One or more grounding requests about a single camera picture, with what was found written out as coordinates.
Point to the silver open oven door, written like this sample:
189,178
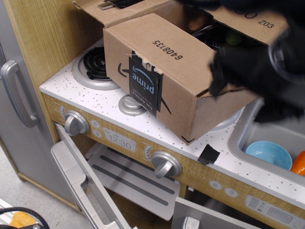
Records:
77,174

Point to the silver dishwasher door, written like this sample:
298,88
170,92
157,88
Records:
211,215

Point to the silver fridge door handle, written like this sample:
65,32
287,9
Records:
7,74

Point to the brown cardboard Amazon box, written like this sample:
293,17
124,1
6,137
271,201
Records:
150,52

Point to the green ball in box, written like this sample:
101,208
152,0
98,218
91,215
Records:
233,39

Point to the orange toy vegetable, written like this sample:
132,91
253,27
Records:
298,165

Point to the silver left stove knob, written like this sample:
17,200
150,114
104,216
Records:
75,123

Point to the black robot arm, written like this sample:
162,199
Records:
275,69

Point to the silver stove knob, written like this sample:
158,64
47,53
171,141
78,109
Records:
165,165
75,123

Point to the white oven rack shelf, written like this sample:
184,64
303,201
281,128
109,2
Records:
134,180

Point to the black tape piece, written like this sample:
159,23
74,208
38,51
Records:
208,156

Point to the orange object bottom left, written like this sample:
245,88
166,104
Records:
22,219

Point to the silver right stove knob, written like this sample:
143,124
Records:
165,165

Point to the black coil stove burner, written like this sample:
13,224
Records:
89,69

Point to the light blue bowl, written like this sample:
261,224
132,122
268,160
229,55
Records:
270,152

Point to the silver toy sink basin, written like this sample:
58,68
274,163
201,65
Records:
288,133

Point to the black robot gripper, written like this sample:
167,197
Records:
251,68

